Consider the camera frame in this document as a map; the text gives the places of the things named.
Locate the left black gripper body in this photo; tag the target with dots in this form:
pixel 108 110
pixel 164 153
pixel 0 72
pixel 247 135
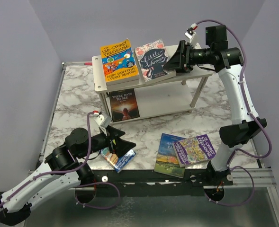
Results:
pixel 101 141

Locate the blue Storey Treehouse book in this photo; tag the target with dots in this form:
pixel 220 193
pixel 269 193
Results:
pixel 118 163

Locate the white wooden two-tier shelf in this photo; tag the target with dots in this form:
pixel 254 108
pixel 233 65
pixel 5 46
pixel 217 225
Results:
pixel 175 95

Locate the yellow 130-Storey Treehouse book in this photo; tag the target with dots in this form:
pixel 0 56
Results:
pixel 118 63

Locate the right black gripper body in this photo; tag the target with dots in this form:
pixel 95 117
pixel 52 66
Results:
pixel 199 56

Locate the Little Women floral book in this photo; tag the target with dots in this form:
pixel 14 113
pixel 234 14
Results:
pixel 151 58

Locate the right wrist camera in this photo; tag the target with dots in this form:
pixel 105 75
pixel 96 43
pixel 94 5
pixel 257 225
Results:
pixel 191 35

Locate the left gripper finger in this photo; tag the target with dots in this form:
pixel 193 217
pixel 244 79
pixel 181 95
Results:
pixel 122 147
pixel 113 133

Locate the Three Days To See book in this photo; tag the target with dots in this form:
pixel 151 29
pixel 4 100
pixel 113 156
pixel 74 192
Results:
pixel 123 105

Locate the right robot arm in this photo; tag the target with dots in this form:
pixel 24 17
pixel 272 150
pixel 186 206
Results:
pixel 229 64

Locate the blue Animal Farm book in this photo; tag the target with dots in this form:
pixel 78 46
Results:
pixel 166 159

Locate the purple 117-Storey Treehouse book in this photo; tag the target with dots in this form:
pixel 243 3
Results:
pixel 122 85

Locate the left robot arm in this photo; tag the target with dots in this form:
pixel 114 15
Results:
pixel 64 168

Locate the purple 52-Storey Treehouse book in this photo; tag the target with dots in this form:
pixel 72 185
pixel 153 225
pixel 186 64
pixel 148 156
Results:
pixel 192 151

